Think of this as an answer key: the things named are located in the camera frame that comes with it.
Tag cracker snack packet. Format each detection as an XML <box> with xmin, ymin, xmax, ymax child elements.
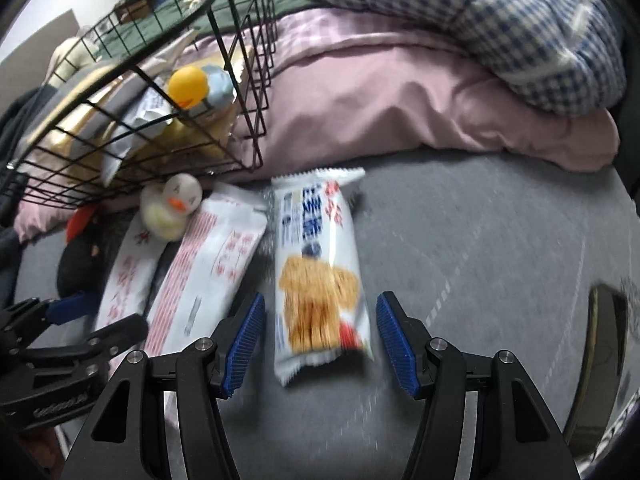
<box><xmin>271</xmin><ymin>167</ymin><xmax>372</xmax><ymax>386</ymax></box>

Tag grey white snack packet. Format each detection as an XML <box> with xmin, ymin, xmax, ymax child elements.
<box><xmin>101</xmin><ymin>87</ymin><xmax>172</xmax><ymax>186</ymax></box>

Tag blue duck yellow head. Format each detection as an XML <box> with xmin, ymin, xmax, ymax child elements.
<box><xmin>166</xmin><ymin>65</ymin><xmax>235</xmax><ymax>110</ymax></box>

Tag black red plush toy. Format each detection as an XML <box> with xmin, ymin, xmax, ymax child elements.
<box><xmin>56</xmin><ymin>204</ymin><xmax>106</xmax><ymax>298</ymax></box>

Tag black phone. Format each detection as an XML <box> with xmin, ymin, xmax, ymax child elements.
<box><xmin>564</xmin><ymin>283</ymin><xmax>628</xmax><ymax>458</ymax></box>

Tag white red text packet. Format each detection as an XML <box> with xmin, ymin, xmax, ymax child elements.
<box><xmin>144</xmin><ymin>183</ymin><xmax>267</xmax><ymax>356</ymax></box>

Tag white rubber duck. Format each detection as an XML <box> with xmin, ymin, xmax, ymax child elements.
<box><xmin>140</xmin><ymin>174</ymin><xmax>203</xmax><ymax>242</ymax></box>

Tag dark blue fleece blanket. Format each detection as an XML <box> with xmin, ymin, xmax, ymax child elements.
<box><xmin>1</xmin><ymin>84</ymin><xmax>56</xmax><ymax>308</ymax></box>

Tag bagged toast in basket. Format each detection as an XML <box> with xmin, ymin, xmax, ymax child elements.
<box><xmin>132</xmin><ymin>104</ymin><xmax>238</xmax><ymax>167</ymax></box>

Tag cream plush toy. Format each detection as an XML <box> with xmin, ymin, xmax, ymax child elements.
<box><xmin>44</xmin><ymin>37</ymin><xmax>101</xmax><ymax>88</ymax></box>

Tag pink checked quilt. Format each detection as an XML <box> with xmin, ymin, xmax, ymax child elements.
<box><xmin>14</xmin><ymin>6</ymin><xmax>622</xmax><ymax>244</ymax></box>

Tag green duvet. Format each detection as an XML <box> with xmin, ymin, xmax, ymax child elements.
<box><xmin>80</xmin><ymin>0</ymin><xmax>324</xmax><ymax>61</ymax></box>

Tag blue checked quilt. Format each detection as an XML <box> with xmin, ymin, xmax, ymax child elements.
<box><xmin>322</xmin><ymin>0</ymin><xmax>627</xmax><ymax>115</ymax></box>

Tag black wire basket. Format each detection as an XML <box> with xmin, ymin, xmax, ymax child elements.
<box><xmin>1</xmin><ymin>0</ymin><xmax>278</xmax><ymax>209</ymax></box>

